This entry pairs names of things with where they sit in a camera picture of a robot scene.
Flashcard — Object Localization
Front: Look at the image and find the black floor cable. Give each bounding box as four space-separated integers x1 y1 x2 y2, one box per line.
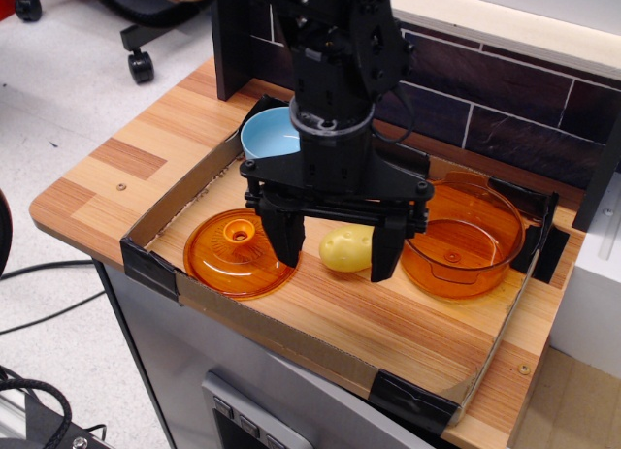
0 259 107 336

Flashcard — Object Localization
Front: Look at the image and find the black rolling chair base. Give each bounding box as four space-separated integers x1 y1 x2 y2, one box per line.
98 0 213 84

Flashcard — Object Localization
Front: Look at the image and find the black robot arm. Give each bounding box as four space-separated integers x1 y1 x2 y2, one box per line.
240 0 434 282

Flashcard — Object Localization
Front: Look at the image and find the cardboard fence with black tape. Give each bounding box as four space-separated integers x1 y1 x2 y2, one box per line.
120 103 580 436

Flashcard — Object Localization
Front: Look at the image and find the yellow plastic potato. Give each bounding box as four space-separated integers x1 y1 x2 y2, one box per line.
319 224 374 273

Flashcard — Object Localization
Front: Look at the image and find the black caster wheel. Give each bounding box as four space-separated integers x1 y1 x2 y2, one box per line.
15 0 43 22

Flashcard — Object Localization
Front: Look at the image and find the orange transparent pot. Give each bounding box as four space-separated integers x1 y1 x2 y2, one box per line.
401 172 525 299

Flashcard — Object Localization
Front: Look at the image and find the light blue bowl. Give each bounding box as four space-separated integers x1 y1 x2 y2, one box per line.
241 107 300 159

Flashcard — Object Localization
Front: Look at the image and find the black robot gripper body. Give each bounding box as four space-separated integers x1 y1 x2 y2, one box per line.
241 101 434 237

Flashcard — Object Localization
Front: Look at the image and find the dark brick backsplash panel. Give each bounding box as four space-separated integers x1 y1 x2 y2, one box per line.
214 0 620 188

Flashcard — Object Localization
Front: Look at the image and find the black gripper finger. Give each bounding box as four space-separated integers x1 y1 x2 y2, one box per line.
371 215 407 283
258 201 306 267

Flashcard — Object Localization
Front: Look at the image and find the grey toy oven cabinet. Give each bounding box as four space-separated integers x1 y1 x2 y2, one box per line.
96 263 428 448

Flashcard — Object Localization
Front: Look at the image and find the black braided cable bundle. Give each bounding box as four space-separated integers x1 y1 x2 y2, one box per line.
0 365 108 449

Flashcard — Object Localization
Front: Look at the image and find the orange transparent pot lid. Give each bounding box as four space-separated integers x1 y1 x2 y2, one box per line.
183 208 296 300

